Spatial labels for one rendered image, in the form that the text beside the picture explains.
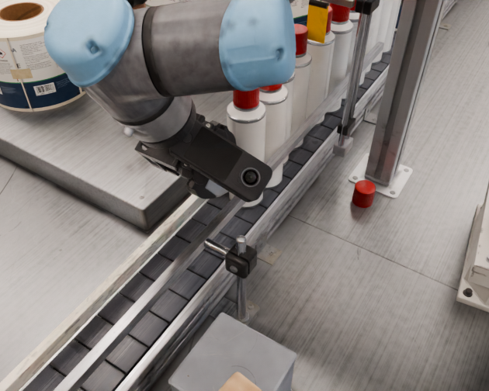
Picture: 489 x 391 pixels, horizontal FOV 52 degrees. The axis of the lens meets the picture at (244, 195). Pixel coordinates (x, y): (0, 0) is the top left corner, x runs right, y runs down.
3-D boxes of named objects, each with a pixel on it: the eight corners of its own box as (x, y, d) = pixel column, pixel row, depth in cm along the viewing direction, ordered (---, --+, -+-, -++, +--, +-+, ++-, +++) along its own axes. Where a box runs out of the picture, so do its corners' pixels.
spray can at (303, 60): (288, 129, 88) (296, 17, 74) (309, 143, 86) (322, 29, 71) (266, 140, 86) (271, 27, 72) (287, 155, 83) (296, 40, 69)
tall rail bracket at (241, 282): (212, 291, 70) (206, 209, 58) (257, 315, 67) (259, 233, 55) (199, 308, 68) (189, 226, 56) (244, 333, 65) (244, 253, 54)
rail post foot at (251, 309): (245, 299, 69) (245, 296, 68) (261, 309, 68) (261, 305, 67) (220, 329, 65) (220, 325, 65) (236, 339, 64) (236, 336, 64)
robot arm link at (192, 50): (291, -46, 43) (171, -24, 45) (275, 5, 34) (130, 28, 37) (303, 42, 47) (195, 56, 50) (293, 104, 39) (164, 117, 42)
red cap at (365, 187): (376, 199, 83) (379, 185, 80) (366, 210, 81) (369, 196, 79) (358, 190, 84) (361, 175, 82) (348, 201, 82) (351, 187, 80)
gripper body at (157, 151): (182, 120, 66) (141, 69, 55) (237, 142, 63) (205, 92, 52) (154, 170, 65) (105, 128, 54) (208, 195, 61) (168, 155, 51)
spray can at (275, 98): (260, 164, 82) (264, 48, 67) (288, 175, 79) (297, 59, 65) (242, 181, 78) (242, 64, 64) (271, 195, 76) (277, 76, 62)
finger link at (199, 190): (216, 171, 67) (193, 145, 59) (227, 177, 66) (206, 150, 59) (199, 202, 66) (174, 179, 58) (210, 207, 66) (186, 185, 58)
